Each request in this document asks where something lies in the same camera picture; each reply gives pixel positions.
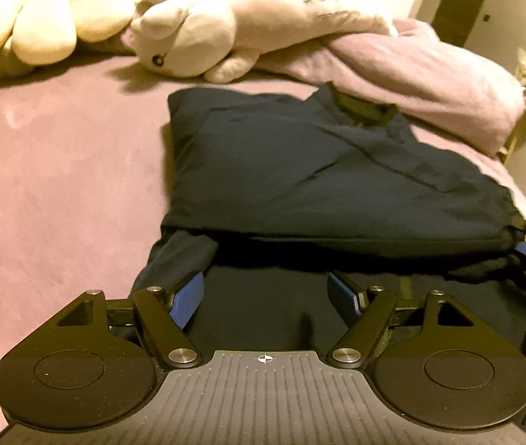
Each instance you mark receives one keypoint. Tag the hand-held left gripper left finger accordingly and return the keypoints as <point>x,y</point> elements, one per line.
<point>189,299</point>

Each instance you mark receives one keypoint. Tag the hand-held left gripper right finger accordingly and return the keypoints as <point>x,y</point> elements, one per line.
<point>342,294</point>

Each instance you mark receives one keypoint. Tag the dark navy garment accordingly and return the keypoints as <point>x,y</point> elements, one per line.
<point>291,162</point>

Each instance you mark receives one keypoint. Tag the bed with pink sheet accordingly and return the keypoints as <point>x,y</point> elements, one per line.
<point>59,171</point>

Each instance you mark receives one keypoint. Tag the pink blanket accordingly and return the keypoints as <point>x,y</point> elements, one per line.
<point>430,79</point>

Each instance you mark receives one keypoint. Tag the white bunny plush toy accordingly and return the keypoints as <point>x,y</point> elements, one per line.
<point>244,18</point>

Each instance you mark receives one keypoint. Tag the yellow flower plush pillow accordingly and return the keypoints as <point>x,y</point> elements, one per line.
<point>45,9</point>

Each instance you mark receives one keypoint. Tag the dark door frame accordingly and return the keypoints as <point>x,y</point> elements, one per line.
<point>462,0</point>

